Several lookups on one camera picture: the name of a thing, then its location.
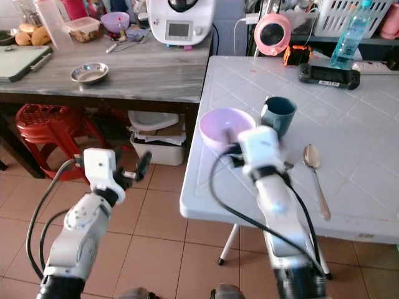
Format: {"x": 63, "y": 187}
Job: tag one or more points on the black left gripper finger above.
{"x": 144, "y": 165}

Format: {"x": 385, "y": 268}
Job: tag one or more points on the pink plastic bowl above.
{"x": 221, "y": 124}

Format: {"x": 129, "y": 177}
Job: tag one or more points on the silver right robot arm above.
{"x": 287, "y": 224}

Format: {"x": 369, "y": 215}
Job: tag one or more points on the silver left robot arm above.
{"x": 78, "y": 240}

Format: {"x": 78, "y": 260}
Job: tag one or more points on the white plastic storage bin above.
{"x": 156, "y": 149}

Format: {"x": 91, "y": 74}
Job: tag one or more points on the dark teal cup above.
{"x": 279, "y": 117}

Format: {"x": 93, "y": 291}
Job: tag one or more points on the metal spoon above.
{"x": 312, "y": 156}

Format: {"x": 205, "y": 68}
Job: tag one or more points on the white metal table leg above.
{"x": 229, "y": 244}

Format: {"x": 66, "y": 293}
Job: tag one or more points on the grey topped wooden table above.
{"x": 156, "y": 71}

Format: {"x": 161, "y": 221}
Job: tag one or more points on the red plastic stool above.
{"x": 47, "y": 121}

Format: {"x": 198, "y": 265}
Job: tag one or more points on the small steel dish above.
{"x": 90, "y": 73}

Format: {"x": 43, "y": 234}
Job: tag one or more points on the white plastic folding table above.
{"x": 349, "y": 143}

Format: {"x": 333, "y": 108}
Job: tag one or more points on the orange and black device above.
{"x": 297, "y": 56}

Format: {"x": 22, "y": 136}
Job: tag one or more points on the pink round appliance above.
{"x": 272, "y": 34}

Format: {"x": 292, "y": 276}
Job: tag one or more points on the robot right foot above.
{"x": 227, "y": 292}

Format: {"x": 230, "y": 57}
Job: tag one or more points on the white power plug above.
{"x": 250, "y": 19}

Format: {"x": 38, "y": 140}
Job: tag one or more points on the white kitchen cooking machine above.
{"x": 181, "y": 25}

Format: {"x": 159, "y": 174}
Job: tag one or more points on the purple plastic bowl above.
{"x": 115, "y": 22}

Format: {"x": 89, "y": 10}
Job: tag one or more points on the clear plastic food container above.
{"x": 82, "y": 30}

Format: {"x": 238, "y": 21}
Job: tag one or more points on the green and white cutting board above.
{"x": 22, "y": 62}

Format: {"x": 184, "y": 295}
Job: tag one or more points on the clear blue water bottle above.
{"x": 349, "y": 37}

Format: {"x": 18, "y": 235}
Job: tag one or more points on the white plastic basket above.
{"x": 327, "y": 18}

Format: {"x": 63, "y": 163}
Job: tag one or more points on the brown bread roll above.
{"x": 41, "y": 36}
{"x": 23, "y": 38}

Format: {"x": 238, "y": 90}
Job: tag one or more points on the pink plastic container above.
{"x": 390, "y": 23}

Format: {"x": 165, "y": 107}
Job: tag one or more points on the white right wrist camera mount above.
{"x": 259, "y": 148}

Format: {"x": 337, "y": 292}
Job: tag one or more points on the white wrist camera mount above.
{"x": 100, "y": 167}
{"x": 259, "y": 148}

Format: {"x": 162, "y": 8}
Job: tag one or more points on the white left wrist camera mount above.
{"x": 100, "y": 167}

